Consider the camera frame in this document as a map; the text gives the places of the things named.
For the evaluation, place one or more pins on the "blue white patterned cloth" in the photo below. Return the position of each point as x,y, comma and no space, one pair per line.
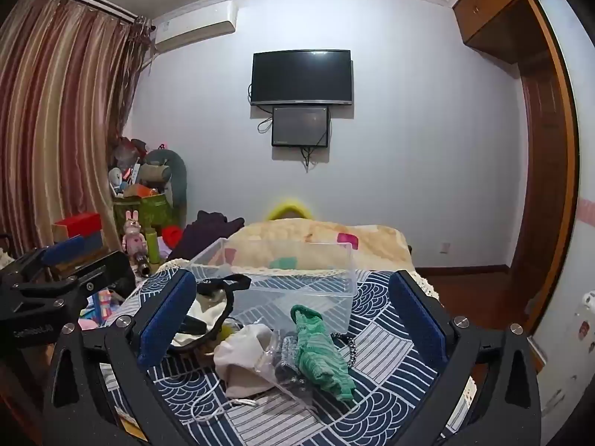
386,381

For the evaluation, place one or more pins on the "black wall television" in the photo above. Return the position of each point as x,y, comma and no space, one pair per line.
301,76

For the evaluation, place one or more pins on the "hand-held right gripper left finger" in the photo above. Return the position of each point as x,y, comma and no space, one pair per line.
166,323

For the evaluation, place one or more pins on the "white curtain rail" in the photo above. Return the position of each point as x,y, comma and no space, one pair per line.
88,2

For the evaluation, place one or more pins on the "yellow plush item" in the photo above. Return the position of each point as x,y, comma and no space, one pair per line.
288,206

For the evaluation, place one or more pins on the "red box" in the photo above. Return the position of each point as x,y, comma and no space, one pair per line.
79,224

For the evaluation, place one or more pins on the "green knitted sock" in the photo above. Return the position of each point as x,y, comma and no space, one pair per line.
320,355

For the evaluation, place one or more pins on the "clear plastic bag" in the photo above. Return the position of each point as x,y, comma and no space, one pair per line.
283,388

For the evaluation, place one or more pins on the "grey green plush toy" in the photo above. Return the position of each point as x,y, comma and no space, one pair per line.
169,172

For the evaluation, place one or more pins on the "green bottle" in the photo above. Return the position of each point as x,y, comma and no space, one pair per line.
153,244

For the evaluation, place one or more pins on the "white wall socket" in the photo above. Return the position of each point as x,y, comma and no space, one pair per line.
445,247

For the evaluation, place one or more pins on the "clear plastic storage box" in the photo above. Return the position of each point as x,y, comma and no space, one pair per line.
288,288

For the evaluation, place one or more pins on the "pink rabbit toy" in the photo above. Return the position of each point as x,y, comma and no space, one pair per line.
134,237

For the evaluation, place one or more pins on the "white air conditioner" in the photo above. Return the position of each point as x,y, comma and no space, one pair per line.
195,30

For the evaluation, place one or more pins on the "small black wall monitor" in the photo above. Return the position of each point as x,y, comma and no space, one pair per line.
300,126

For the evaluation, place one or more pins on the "red cloth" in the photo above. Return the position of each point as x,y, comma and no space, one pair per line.
173,237

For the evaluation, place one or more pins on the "dark purple clothing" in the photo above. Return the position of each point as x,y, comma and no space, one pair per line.
204,237

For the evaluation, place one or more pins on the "yellow printed blanket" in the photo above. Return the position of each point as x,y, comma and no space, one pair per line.
316,237

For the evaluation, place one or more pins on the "colourful printed cloth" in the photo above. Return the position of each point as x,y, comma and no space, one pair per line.
100,309

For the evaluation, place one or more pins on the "striped brown curtain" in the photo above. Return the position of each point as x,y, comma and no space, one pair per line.
60,111

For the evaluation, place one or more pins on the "dark metal cylinder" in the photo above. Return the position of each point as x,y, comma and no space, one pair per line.
142,265

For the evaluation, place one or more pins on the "grey sock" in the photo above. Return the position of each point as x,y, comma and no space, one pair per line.
289,362

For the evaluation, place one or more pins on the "wooden wardrobe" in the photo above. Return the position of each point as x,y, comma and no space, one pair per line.
544,148

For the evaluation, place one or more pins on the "pile of small toys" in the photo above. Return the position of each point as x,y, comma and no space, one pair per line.
128,176

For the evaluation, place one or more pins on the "cream cloth with black trim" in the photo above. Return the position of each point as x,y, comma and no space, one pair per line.
209,309

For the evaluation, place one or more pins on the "green storage bin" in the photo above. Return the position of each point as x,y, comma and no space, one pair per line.
144,213

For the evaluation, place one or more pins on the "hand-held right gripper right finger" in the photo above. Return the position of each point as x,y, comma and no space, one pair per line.
418,323

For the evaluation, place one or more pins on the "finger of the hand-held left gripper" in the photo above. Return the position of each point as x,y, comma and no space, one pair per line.
69,245
109,272

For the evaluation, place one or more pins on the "white door with stickers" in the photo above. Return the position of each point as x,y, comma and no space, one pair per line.
571,265

